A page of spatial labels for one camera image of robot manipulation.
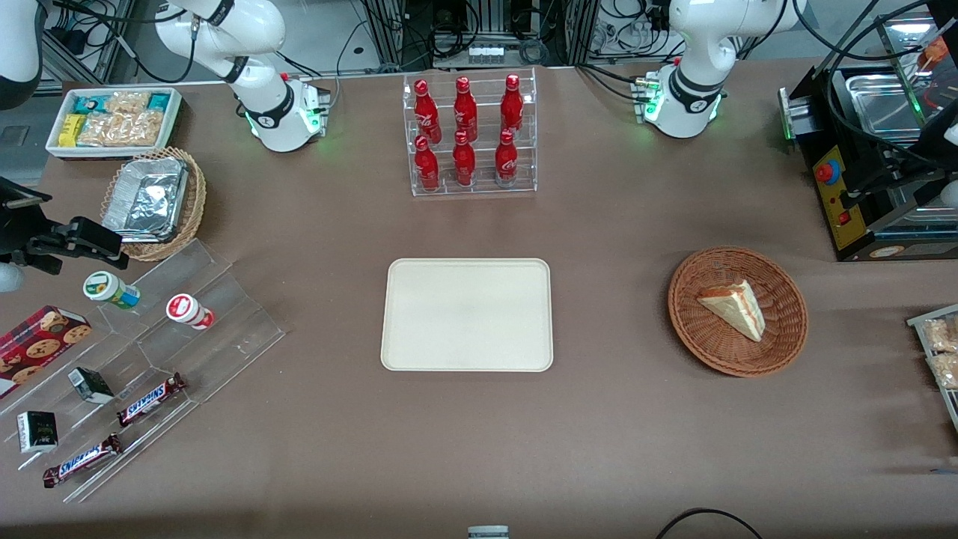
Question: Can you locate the grey tray with snacks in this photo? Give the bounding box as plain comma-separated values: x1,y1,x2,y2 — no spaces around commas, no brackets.
906,302,958,434

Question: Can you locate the silver foil container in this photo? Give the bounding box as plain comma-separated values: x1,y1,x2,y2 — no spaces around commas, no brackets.
102,156,189,243

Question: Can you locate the stainless steel tray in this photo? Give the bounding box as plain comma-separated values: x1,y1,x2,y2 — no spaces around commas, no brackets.
845,70,936,141

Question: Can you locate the clear bag of crackers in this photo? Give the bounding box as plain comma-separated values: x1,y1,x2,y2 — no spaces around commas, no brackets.
78,112,125,147
120,110,165,147
105,91,151,115

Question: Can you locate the black machine with yellow panel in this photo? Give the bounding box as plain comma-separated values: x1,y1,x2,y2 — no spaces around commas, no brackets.
778,0,958,262

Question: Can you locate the light tan wicker basket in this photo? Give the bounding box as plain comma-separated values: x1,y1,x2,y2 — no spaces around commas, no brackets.
100,147,207,262

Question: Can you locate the white rectangular snack bin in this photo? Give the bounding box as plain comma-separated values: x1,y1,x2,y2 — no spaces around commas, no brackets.
46,87,183,160

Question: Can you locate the triangle sandwich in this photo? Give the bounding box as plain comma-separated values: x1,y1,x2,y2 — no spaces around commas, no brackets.
698,279,766,343

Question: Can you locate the clear snack bag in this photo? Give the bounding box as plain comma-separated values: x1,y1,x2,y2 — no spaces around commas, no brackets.
928,352,958,391
921,317,958,353

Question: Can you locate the clear acrylic bottle rack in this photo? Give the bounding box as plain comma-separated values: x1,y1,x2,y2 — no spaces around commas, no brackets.
403,67,538,198

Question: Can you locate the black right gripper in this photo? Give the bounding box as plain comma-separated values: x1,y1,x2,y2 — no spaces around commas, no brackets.
0,176,130,275

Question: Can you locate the clear acrylic stepped stand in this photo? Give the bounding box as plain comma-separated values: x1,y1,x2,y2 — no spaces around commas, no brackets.
0,239,286,504

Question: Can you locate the cream plastic serving tray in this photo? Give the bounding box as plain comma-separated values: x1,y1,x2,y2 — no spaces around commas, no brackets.
381,258,554,373

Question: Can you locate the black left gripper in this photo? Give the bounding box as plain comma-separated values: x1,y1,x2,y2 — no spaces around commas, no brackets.
867,168,948,207

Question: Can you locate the red cola bottle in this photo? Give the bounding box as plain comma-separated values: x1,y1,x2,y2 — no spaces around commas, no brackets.
414,135,441,192
414,79,442,144
454,76,479,141
495,129,519,187
452,131,478,188
501,73,525,135

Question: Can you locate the red label yogurt cup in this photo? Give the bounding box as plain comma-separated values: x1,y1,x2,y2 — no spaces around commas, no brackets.
165,293,216,331

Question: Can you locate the red plaid cookie box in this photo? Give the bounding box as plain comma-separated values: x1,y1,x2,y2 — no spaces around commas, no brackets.
0,305,93,398

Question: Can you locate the brown round wicker basket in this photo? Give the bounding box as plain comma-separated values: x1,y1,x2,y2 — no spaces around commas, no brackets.
668,247,809,377

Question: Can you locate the brown Snickers bar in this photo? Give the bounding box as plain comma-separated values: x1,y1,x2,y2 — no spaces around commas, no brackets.
117,373,187,428
42,433,123,489

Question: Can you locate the black floor cable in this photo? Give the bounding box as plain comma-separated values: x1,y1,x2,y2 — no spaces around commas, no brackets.
656,508,763,539

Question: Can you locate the small black box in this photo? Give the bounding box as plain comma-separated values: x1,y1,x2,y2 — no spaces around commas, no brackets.
16,410,59,454
67,367,115,406

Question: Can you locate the green label yogurt cup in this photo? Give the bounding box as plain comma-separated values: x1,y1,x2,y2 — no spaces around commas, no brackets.
82,271,141,311

